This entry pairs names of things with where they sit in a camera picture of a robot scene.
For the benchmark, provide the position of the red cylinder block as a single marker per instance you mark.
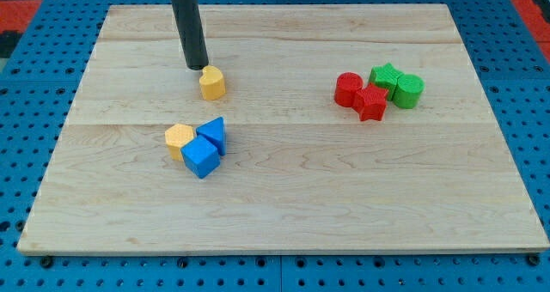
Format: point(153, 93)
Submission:
point(347, 84)

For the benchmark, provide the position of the yellow hexagon block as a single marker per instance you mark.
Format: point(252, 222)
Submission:
point(176, 137)

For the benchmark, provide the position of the light wooden board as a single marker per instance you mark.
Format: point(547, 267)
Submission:
point(301, 175)

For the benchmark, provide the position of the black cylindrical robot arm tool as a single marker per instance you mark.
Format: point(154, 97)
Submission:
point(189, 25)

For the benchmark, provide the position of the yellow heart block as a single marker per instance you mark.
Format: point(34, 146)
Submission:
point(212, 83)

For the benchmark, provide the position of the red star block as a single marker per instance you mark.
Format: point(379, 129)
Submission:
point(370, 102)

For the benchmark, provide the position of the blue cube block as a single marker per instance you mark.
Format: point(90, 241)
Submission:
point(200, 156)

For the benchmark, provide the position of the green cylinder block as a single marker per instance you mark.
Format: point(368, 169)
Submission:
point(408, 91)

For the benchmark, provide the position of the blue triangle block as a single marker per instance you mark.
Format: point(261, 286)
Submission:
point(214, 131)

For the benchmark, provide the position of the green star block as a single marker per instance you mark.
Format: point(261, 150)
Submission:
point(385, 76)

